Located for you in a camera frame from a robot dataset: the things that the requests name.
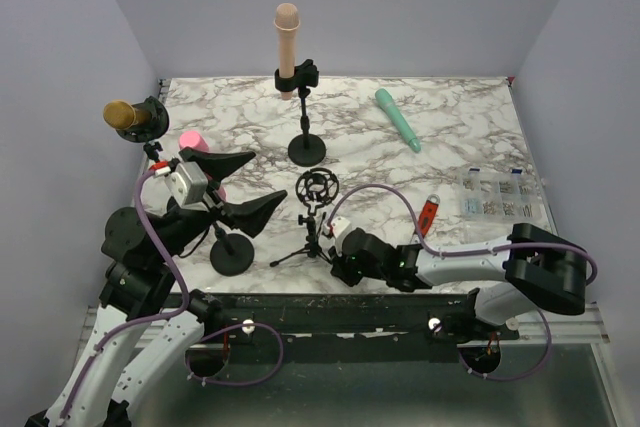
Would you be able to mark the gold microphone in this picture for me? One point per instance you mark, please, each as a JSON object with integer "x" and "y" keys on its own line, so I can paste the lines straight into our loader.
{"x": 121, "y": 115}

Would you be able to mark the black tripod shock-mount stand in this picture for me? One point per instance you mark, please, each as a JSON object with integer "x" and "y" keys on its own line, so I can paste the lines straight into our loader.
{"x": 315, "y": 189}

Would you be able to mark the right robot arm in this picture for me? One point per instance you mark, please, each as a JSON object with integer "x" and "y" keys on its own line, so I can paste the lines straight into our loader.
{"x": 529, "y": 269}

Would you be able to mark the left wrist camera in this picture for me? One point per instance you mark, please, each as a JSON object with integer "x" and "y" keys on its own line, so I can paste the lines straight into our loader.
{"x": 187, "y": 184}

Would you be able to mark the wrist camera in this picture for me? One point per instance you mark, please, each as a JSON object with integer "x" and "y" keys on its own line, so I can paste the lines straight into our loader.
{"x": 336, "y": 230}
{"x": 187, "y": 184}

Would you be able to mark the red-handled adjustable wrench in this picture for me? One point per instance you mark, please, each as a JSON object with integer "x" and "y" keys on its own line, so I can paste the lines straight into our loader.
{"x": 428, "y": 214}

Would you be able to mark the black gold-mic stand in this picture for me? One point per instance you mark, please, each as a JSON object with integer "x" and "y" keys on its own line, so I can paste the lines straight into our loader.
{"x": 155, "y": 123}

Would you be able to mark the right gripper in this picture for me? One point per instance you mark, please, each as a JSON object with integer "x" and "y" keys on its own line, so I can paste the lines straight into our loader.
{"x": 339, "y": 268}

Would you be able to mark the black round-base clip stand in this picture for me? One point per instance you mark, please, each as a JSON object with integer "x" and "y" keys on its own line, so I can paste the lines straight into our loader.
{"x": 306, "y": 149}

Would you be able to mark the mint green microphone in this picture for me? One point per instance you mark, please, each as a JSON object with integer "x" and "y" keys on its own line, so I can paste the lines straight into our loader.
{"x": 389, "y": 107}

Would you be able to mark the black front mounting rail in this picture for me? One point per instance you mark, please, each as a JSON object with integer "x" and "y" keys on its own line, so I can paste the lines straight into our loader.
{"x": 446, "y": 317}

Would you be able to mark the black round-base pink-mic stand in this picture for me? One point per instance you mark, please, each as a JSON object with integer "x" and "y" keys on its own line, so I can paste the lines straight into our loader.
{"x": 231, "y": 254}

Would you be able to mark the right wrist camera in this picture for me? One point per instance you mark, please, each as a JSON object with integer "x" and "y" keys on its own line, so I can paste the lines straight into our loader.
{"x": 336, "y": 230}

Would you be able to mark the beige microphone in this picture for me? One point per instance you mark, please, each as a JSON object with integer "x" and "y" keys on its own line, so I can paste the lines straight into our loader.
{"x": 287, "y": 23}

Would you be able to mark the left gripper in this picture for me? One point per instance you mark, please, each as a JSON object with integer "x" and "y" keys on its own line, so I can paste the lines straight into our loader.
{"x": 253, "y": 214}

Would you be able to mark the clear plastic screw box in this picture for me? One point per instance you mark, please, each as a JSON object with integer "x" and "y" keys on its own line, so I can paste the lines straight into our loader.
{"x": 509, "y": 197}

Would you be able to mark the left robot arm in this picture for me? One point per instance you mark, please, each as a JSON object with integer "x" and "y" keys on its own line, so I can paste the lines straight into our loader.
{"x": 147, "y": 315}

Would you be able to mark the pink microphone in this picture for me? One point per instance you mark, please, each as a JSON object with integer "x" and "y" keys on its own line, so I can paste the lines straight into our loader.
{"x": 194, "y": 140}

